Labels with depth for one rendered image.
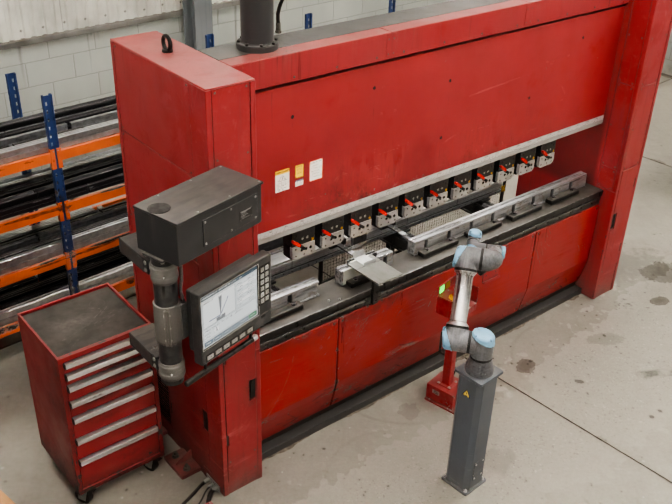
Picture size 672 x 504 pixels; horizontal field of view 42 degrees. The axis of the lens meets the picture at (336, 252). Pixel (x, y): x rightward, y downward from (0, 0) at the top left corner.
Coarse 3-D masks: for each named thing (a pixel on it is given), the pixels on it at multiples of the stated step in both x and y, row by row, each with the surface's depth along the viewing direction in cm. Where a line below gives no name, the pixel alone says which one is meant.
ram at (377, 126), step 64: (384, 64) 441; (448, 64) 471; (512, 64) 506; (576, 64) 547; (256, 128) 405; (320, 128) 431; (384, 128) 460; (448, 128) 493; (512, 128) 532; (320, 192) 449
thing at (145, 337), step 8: (144, 328) 395; (152, 328) 395; (136, 336) 389; (144, 336) 389; (152, 336) 389; (136, 344) 389; (144, 344) 384; (152, 344) 384; (144, 352) 384; (152, 352) 379; (152, 360) 380
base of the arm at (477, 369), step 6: (468, 360) 442; (474, 360) 438; (492, 360) 442; (468, 366) 442; (474, 366) 439; (480, 366) 438; (486, 366) 438; (492, 366) 441; (468, 372) 442; (474, 372) 439; (480, 372) 440; (486, 372) 439; (492, 372) 441; (480, 378) 439
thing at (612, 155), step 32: (640, 0) 546; (640, 32) 553; (640, 64) 559; (608, 96) 585; (640, 96) 572; (608, 128) 593; (640, 128) 590; (576, 160) 622; (608, 160) 601; (640, 160) 608; (608, 192) 609; (608, 224) 617; (608, 256) 636; (608, 288) 659
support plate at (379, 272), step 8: (368, 256) 497; (352, 264) 489; (360, 264) 489; (368, 264) 490; (376, 264) 490; (384, 264) 490; (360, 272) 482; (368, 272) 482; (376, 272) 483; (384, 272) 483; (392, 272) 483; (400, 272) 483; (376, 280) 475; (384, 280) 476
